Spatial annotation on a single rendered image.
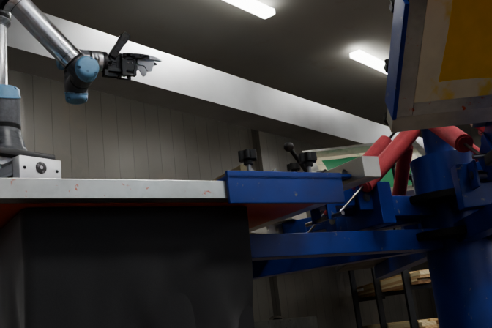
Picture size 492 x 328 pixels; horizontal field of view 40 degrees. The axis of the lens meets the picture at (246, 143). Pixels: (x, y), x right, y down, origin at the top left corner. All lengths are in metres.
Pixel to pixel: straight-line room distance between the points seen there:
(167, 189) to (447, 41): 0.65
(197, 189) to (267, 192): 0.16
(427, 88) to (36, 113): 5.39
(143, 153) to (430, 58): 6.04
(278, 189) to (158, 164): 6.04
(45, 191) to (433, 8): 0.83
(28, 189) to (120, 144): 5.92
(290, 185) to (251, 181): 0.10
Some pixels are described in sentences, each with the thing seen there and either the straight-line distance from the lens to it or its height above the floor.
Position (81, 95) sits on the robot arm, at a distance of 2.37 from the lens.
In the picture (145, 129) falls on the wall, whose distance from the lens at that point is 7.48.
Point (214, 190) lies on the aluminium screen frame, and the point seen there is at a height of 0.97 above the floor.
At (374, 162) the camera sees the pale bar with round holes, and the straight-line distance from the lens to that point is 1.61.
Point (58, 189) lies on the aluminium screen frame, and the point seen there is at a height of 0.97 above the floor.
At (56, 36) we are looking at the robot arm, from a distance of 2.29.
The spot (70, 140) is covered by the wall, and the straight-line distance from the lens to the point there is 6.79.
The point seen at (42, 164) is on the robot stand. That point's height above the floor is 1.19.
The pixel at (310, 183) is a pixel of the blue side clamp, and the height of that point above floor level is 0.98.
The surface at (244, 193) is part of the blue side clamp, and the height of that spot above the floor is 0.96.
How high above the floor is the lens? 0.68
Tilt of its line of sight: 16 degrees up
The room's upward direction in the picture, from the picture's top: 7 degrees counter-clockwise
